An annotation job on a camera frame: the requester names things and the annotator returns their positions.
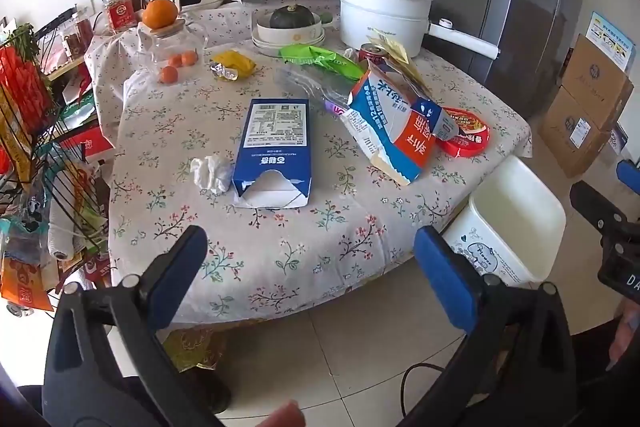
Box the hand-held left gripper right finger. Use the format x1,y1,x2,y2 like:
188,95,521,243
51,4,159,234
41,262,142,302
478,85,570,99
400,226,581,427

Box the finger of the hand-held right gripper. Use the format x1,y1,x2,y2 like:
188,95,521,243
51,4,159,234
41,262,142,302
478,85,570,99
617,159,640,195
570,179,628,233

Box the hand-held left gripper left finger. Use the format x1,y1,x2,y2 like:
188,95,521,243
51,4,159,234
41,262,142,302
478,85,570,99
42,224,211,427

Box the white plastic bin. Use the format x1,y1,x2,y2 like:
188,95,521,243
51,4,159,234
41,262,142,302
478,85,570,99
442,155,567,288

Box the white tissue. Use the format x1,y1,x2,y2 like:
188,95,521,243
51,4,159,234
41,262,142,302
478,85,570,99
190,154,235,195

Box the red instant noodle bowl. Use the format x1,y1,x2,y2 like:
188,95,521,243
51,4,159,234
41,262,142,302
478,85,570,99
437,107,492,158

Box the blue carton box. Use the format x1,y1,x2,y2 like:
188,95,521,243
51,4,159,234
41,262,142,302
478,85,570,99
231,98,312,210

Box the blue white milk carton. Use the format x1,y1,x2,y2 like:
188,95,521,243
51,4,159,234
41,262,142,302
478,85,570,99
340,59,458,186

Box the pale yellow paper packet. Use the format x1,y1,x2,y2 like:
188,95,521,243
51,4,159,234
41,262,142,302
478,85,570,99
369,33,412,65
390,57,433,100

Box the yellow snack bag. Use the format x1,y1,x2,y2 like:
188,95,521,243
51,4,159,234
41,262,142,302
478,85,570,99
210,50,257,82

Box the clear plastic bottle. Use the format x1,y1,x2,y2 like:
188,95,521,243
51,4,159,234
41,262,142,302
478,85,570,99
275,64,361,108

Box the red drink can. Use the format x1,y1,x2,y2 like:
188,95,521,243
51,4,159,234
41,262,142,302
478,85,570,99
360,43,392,64

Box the green snack bag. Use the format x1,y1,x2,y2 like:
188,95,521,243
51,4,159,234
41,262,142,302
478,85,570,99
279,44,366,80

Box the person's right hand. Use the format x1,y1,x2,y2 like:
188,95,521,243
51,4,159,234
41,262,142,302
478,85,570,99
607,302,640,373

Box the person's left hand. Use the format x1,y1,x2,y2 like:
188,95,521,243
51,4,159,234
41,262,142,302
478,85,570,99
250,399,307,427

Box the small blue box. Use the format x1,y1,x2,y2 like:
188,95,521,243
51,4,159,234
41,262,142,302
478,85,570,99
607,122,630,155

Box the cardboard box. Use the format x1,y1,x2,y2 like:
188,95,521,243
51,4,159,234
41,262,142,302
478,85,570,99
560,34,635,132
537,87,613,178

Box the gold patterned cloth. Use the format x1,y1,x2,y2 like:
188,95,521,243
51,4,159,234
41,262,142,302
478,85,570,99
162,327,223,373

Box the floral tablecloth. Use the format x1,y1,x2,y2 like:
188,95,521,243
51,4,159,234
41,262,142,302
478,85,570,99
82,0,533,323

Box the blue and white printed box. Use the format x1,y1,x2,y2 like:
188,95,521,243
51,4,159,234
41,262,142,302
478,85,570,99
585,11,632,70

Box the orange snack packet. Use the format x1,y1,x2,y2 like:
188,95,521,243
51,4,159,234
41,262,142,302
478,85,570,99
0,252,53,313

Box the red flat box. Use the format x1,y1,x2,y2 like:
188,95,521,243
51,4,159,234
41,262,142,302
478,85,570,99
55,127,116,162

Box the grey refrigerator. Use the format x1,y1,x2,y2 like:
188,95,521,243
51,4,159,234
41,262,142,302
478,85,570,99
420,0,588,118

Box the glass jar with wooden lid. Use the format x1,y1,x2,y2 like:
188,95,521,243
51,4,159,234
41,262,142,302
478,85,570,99
139,21,208,84

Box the red snack packets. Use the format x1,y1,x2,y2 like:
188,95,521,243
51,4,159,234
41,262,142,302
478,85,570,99
0,44,56,128

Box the large orange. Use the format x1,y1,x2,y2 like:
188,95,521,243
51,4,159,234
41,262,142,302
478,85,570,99
141,0,179,29

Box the white bowl with flower print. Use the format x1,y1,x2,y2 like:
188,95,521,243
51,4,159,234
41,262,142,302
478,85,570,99
256,14,323,45

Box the red label glass jar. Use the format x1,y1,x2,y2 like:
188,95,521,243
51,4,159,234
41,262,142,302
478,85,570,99
101,0,135,32

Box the dark green pumpkin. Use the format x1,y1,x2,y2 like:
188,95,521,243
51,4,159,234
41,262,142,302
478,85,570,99
270,4,317,30

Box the black floor cable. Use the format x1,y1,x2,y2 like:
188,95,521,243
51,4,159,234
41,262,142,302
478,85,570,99
400,362,451,418

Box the black wire rack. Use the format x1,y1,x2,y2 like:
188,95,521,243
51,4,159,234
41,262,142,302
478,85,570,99
0,7,113,303

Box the white electric pot with handle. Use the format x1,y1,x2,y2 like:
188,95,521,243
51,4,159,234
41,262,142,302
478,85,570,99
340,0,501,60

